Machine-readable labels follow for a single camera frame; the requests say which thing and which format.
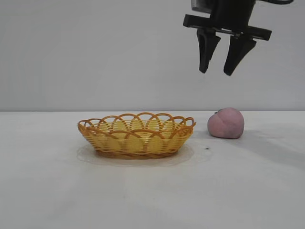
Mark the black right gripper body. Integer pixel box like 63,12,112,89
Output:
183,0,273,42

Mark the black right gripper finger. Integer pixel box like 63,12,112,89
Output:
197,28,222,74
223,34,257,76

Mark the pink peach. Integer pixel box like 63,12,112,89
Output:
207,107,245,139

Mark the yellow woven wicker basket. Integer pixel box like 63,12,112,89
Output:
77,111,197,160

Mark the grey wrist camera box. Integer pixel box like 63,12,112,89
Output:
191,0,213,13

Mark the black cable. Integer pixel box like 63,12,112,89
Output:
256,0,294,5

